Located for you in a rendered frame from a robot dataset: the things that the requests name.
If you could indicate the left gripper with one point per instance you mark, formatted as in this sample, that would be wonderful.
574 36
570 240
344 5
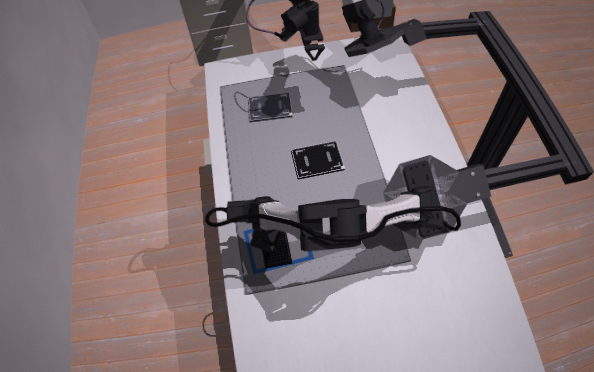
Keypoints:
270 238

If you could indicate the blue tape outline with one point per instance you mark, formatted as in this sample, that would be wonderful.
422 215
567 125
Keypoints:
267 269

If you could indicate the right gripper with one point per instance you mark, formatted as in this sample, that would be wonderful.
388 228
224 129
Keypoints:
311 32

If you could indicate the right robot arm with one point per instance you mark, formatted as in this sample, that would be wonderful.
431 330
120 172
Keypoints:
300 15

